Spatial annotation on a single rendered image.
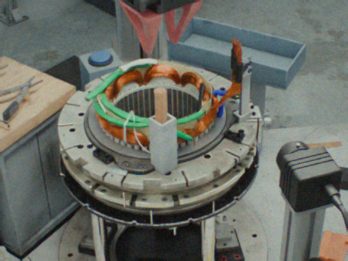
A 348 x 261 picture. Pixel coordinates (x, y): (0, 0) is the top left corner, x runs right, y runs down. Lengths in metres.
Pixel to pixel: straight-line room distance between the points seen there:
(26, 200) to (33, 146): 0.11
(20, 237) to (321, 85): 2.08
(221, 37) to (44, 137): 0.43
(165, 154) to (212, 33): 0.51
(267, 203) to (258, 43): 0.32
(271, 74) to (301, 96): 1.79
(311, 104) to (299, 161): 2.49
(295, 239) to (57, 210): 0.83
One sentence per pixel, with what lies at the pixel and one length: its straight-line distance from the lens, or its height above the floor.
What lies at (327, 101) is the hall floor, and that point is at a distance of 3.18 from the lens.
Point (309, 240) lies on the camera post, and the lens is 0.73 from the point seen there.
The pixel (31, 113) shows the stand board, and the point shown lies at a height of 1.06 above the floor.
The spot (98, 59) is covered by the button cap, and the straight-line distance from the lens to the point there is 1.47.
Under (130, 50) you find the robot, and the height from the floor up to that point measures 0.95.
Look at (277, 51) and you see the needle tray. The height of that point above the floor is 1.03.
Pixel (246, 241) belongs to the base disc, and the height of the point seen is 0.80.
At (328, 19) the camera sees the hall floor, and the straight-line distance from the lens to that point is 3.78.
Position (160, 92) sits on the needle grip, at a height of 1.23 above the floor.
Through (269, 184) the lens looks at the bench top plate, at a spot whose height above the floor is 0.78.
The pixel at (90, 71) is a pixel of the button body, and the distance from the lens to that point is 1.46.
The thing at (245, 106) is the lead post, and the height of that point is 1.12.
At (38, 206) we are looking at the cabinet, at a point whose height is 0.86.
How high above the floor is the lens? 1.82
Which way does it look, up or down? 38 degrees down
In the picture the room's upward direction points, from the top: 1 degrees counter-clockwise
